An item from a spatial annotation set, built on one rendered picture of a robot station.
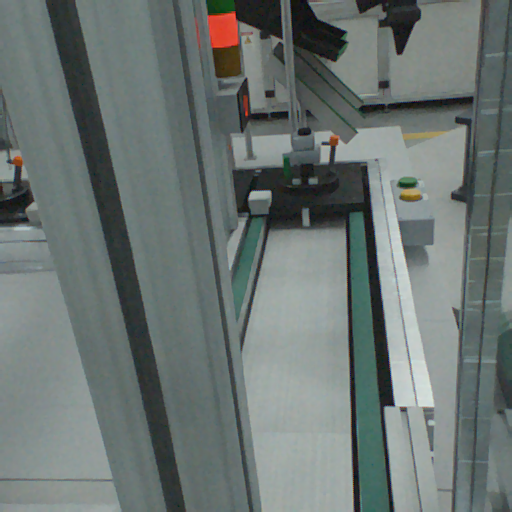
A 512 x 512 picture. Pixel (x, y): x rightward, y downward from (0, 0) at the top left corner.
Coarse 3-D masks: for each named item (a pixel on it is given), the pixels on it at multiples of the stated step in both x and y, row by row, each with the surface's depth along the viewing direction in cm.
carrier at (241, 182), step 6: (234, 174) 151; (240, 174) 150; (246, 174) 150; (252, 174) 149; (234, 180) 147; (240, 180) 147; (246, 180) 146; (252, 180) 148; (234, 186) 144; (240, 186) 143; (246, 186) 143; (252, 186) 147; (240, 192) 140; (246, 192) 140; (240, 198) 137; (246, 198) 138; (240, 204) 134; (246, 204) 138; (240, 210) 132
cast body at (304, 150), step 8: (304, 128) 135; (296, 136) 134; (304, 136) 133; (312, 136) 133; (296, 144) 134; (304, 144) 134; (312, 144) 134; (288, 152) 138; (296, 152) 135; (304, 152) 135; (312, 152) 134; (320, 152) 138; (296, 160) 136; (304, 160) 135; (312, 160) 135
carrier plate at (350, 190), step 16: (272, 176) 147; (352, 176) 141; (272, 192) 138; (336, 192) 134; (352, 192) 133; (272, 208) 131; (288, 208) 131; (320, 208) 130; (336, 208) 129; (352, 208) 129
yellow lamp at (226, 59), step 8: (216, 48) 108; (224, 48) 108; (232, 48) 108; (216, 56) 109; (224, 56) 108; (232, 56) 109; (216, 64) 110; (224, 64) 109; (232, 64) 109; (240, 64) 111; (216, 72) 110; (224, 72) 110; (232, 72) 110; (240, 72) 111
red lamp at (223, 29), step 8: (216, 16) 106; (224, 16) 106; (232, 16) 106; (208, 24) 107; (216, 24) 106; (224, 24) 106; (232, 24) 107; (216, 32) 107; (224, 32) 107; (232, 32) 107; (216, 40) 107; (224, 40) 107; (232, 40) 108
